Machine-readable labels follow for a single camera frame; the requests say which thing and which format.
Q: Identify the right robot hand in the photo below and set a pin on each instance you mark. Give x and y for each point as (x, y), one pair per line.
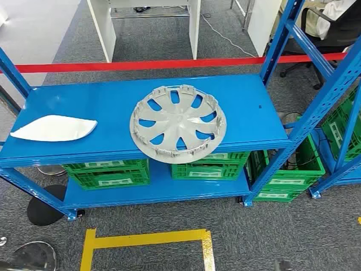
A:
(281, 266)

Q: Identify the grey plastic wheel hubcap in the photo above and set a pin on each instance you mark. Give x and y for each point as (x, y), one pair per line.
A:
(177, 123)

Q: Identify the blue metal shelf rack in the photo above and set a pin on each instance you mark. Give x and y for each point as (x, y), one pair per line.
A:
(112, 104)
(327, 149)

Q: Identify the white curved plastic part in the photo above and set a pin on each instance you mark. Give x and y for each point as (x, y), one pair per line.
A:
(53, 129)

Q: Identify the open green plastic crate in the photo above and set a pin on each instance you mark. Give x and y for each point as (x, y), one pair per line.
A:
(293, 181)

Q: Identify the yellow floor tape square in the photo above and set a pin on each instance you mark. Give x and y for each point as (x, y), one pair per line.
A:
(146, 238)

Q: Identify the white furniture panel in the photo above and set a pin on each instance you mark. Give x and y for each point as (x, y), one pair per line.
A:
(262, 26)

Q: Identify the black office chair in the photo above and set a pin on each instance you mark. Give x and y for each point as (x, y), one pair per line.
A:
(338, 33)

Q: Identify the person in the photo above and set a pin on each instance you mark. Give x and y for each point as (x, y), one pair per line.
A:
(335, 11)

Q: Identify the red barrier belt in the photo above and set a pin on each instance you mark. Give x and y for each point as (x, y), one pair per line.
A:
(141, 64)

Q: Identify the chrome stanchion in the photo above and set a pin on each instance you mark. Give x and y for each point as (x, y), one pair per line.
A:
(34, 256)
(52, 170)

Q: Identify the black stanchion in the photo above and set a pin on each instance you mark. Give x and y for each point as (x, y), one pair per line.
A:
(45, 205)

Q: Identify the chrome stool base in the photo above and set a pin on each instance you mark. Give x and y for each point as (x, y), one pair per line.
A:
(2, 241)

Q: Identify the chrome metal frame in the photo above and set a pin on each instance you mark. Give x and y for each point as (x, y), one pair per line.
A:
(246, 15)

